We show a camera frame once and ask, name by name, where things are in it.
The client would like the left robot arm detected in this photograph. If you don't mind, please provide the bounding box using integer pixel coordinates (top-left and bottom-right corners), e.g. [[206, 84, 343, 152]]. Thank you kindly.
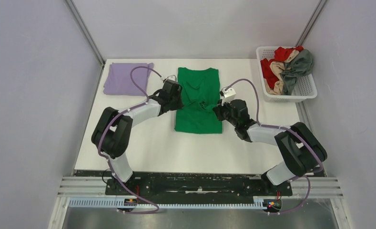
[[91, 79, 183, 195]]

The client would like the grey t-shirt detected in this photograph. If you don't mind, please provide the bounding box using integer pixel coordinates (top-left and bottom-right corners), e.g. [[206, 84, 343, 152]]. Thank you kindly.
[[281, 49, 314, 95]]

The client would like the white cable duct strip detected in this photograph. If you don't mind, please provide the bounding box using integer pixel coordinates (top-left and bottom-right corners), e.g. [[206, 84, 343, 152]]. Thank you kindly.
[[68, 197, 281, 210]]

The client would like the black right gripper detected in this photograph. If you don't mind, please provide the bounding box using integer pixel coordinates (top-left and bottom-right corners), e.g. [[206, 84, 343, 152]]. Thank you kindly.
[[213, 97, 238, 127]]

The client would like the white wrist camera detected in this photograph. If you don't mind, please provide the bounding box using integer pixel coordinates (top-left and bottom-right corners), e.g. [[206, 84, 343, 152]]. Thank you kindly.
[[220, 87, 236, 104], [161, 74, 178, 82]]

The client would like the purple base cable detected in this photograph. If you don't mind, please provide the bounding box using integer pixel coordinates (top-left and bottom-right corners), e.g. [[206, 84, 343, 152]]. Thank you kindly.
[[112, 183, 161, 215]]

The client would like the red t-shirt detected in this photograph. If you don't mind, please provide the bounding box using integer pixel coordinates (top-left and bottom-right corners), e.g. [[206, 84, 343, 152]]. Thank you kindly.
[[260, 46, 305, 90]]

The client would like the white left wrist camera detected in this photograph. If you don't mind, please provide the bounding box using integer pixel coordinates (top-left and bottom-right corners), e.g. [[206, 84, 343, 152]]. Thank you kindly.
[[161, 74, 178, 82]]

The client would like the white plastic laundry basket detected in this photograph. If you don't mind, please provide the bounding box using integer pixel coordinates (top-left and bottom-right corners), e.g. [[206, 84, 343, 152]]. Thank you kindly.
[[255, 46, 317, 103]]

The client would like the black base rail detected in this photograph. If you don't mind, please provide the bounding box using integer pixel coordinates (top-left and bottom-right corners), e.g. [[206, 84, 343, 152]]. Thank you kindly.
[[74, 170, 293, 206]]

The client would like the green t-shirt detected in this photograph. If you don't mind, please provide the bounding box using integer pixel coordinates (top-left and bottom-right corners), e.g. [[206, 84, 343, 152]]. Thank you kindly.
[[174, 67, 223, 134]]

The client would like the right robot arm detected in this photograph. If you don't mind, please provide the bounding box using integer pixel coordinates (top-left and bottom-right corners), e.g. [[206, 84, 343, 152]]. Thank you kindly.
[[213, 99, 327, 195]]

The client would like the beige t-shirt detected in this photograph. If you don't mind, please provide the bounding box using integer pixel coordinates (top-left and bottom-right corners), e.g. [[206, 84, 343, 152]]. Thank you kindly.
[[265, 50, 300, 96]]

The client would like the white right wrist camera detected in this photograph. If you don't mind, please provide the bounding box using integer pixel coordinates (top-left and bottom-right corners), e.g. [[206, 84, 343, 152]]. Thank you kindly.
[[220, 87, 236, 104]]

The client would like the folded purple t-shirt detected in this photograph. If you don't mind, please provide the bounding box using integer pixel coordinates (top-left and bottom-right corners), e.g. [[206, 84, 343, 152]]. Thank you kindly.
[[103, 63, 154, 96]]

